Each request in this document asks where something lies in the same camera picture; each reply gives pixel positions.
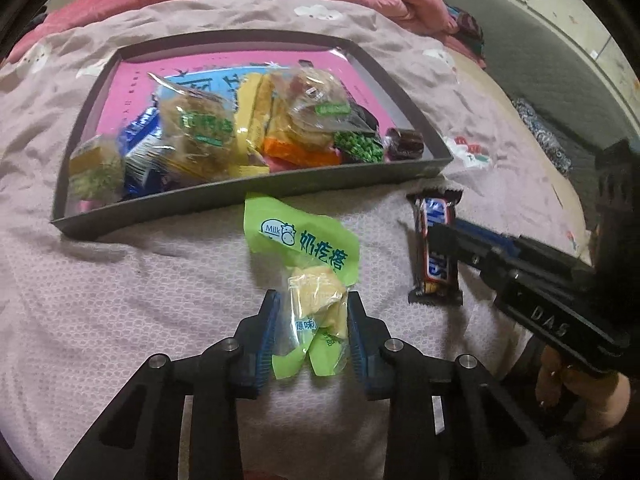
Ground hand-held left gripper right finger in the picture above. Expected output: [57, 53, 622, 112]
[346, 290, 576, 480]

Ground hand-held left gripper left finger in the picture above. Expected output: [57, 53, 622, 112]
[52, 289, 282, 480]

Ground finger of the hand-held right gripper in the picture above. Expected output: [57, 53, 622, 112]
[429, 222, 511, 291]
[455, 219, 596, 273]

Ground brown chocolate bar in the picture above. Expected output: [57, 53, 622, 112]
[406, 189, 465, 306]

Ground small dark candy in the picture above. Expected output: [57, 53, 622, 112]
[385, 127, 426, 161]

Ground green milk candy packet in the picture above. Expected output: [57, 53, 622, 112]
[243, 192, 361, 380]

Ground black snack packet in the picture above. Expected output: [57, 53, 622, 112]
[332, 102, 386, 163]

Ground dark cardboard tray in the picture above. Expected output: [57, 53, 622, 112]
[49, 30, 455, 238]

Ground orange cracker packet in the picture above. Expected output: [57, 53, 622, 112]
[260, 72, 343, 168]

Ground blue snack packet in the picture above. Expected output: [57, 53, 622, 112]
[117, 107, 173, 196]

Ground green label pastry packet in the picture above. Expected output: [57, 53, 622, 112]
[150, 72, 241, 181]

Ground yellow wafer bar packet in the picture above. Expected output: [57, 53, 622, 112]
[234, 71, 276, 153]

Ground round pastry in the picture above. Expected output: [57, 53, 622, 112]
[69, 135, 126, 201]

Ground person's right hand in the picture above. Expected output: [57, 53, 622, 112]
[534, 345, 632, 442]

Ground patterned dark cloth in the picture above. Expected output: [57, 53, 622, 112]
[512, 97, 572, 176]

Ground beige mattress sheet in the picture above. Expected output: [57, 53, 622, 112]
[450, 52, 596, 261]

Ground grey padded headboard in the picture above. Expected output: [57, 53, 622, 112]
[420, 0, 640, 146]

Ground striped dark clothes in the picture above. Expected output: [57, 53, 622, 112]
[445, 5, 486, 68]

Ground pink book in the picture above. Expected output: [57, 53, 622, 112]
[95, 49, 396, 131]

